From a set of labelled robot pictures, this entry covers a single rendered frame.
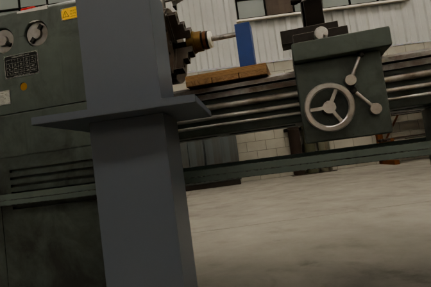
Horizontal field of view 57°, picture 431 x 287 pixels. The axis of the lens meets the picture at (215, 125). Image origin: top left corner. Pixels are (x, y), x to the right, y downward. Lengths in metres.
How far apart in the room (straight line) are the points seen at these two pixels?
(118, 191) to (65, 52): 0.71
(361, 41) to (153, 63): 0.65
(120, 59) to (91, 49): 0.08
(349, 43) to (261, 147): 7.04
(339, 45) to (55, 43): 1.02
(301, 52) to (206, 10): 7.59
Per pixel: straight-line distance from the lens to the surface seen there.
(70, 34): 1.62
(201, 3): 8.88
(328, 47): 1.32
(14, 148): 1.70
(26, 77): 1.69
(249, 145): 8.25
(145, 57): 1.07
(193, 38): 1.65
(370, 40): 1.33
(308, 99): 1.29
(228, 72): 1.44
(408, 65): 1.49
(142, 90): 1.05
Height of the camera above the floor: 0.60
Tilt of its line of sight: 4 degrees up
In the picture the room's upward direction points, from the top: 8 degrees counter-clockwise
